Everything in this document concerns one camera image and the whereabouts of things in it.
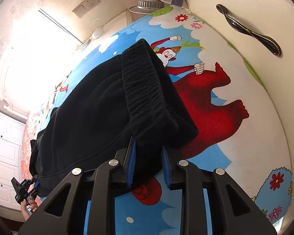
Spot cartoon print bed sheet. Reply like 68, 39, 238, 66
23, 6, 292, 223

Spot black sweatpants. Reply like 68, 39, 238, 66
29, 39, 199, 197

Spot white charger with cable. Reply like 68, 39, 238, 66
91, 18, 105, 39

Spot white wall switch socket panel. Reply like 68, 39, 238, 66
72, 0, 100, 18

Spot left hand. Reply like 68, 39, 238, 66
21, 196, 38, 221

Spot dark metal wardrobe handle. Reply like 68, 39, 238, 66
216, 4, 282, 57

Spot white closet doors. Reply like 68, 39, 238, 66
0, 112, 25, 210

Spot round studio lamp head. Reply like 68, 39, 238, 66
128, 0, 165, 15

